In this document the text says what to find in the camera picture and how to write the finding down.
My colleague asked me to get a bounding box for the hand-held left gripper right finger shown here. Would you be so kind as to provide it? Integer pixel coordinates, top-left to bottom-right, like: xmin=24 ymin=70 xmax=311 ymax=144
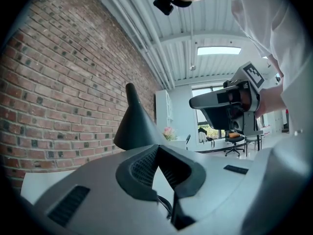
xmin=158 ymin=144 xmax=267 ymax=230

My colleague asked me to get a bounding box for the white shelf cabinet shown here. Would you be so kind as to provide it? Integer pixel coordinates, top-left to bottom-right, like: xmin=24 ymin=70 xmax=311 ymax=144
xmin=155 ymin=89 xmax=175 ymax=132

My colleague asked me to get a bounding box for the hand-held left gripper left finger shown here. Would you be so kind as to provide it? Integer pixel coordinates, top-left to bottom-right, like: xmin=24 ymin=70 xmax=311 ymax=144
xmin=36 ymin=144 xmax=178 ymax=235

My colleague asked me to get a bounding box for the black office chair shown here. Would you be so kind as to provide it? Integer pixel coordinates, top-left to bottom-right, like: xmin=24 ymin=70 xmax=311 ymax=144
xmin=224 ymin=130 xmax=246 ymax=158

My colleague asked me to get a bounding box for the person's right forearm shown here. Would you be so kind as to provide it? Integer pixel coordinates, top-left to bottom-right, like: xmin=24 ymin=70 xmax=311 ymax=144
xmin=254 ymin=83 xmax=285 ymax=120

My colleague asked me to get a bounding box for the black head-mounted camera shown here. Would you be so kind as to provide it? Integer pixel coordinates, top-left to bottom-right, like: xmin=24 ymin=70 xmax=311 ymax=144
xmin=153 ymin=0 xmax=175 ymax=16

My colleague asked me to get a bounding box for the person's right hand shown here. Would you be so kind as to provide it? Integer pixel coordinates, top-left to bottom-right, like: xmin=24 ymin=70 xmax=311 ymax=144
xmin=228 ymin=86 xmax=252 ymax=109

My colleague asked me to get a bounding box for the rectangular ceiling light panel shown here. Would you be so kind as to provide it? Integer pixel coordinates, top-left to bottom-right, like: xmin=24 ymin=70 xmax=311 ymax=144
xmin=197 ymin=46 xmax=243 ymax=56

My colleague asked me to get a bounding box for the bundle of white ceiling pipes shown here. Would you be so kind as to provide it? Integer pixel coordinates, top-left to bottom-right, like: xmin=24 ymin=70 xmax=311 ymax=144
xmin=97 ymin=0 xmax=176 ymax=91

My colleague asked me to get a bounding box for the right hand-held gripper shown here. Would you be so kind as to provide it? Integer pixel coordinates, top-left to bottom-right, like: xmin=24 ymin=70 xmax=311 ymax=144
xmin=189 ymin=61 xmax=266 ymax=136

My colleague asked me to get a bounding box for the person's light shirt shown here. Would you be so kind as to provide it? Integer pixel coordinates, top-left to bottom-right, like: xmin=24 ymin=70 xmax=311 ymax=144
xmin=224 ymin=0 xmax=313 ymax=137

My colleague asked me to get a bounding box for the pink flower bouquet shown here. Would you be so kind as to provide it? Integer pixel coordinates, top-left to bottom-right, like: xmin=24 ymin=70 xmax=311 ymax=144
xmin=162 ymin=126 xmax=179 ymax=142

